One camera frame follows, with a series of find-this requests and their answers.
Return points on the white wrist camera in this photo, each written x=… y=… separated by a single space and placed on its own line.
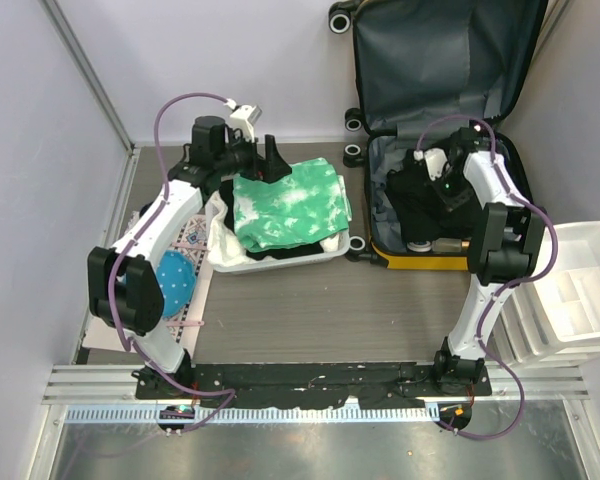
x=243 y=118
x=432 y=163

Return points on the white blue round tin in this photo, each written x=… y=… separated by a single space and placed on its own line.
x=420 y=246

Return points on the yellow cartoon hard-shell suitcase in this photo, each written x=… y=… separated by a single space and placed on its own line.
x=424 y=70

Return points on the blue dotted plate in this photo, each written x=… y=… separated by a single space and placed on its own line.
x=177 y=279

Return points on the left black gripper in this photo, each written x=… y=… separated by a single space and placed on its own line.
x=270 y=170

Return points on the pink chopstick near cup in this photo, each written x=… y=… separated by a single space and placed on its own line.
x=191 y=246

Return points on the aluminium rail frame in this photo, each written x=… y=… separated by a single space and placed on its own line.
x=107 y=394

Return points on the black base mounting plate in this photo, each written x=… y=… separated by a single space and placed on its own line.
x=309 y=386

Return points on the white perforated plastic basket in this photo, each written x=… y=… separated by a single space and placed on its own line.
x=280 y=262

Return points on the black cylindrical bottle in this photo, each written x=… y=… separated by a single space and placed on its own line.
x=450 y=246

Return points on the patterned white placemat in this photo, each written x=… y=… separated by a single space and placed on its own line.
x=193 y=232

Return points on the black garment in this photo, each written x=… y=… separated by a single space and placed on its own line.
x=420 y=200
x=227 y=197

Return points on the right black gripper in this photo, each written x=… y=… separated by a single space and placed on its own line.
x=449 y=204

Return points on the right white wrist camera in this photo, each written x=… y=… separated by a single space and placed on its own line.
x=432 y=163

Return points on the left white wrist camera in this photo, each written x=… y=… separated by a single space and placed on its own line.
x=243 y=118

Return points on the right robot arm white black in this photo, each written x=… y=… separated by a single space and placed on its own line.
x=500 y=254

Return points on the pink chopstick near edge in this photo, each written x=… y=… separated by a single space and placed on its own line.
x=185 y=324

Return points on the green white tie-dye shirt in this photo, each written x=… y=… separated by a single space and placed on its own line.
x=304 y=207

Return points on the white compartment organizer tray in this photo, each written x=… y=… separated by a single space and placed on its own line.
x=556 y=320

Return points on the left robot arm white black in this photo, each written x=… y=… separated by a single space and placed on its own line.
x=123 y=288

